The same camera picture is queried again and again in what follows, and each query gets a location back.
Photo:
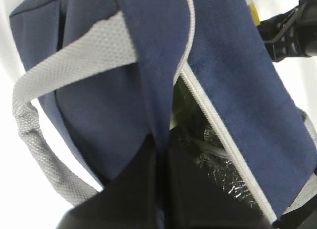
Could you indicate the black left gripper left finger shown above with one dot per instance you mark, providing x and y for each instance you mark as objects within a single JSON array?
[{"x": 127, "y": 202}]

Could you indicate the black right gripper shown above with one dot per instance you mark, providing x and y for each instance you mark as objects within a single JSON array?
[{"x": 291, "y": 34}]

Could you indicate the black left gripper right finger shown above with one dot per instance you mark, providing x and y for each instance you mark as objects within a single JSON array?
[{"x": 196, "y": 202}]

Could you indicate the yellow banana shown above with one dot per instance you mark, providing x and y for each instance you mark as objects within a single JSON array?
[{"x": 254, "y": 14}]

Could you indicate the green lidded glass container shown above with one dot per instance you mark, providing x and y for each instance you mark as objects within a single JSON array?
[{"x": 183, "y": 106}]

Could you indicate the navy blue lunch bag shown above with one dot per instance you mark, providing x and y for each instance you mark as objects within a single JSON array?
[{"x": 100, "y": 77}]

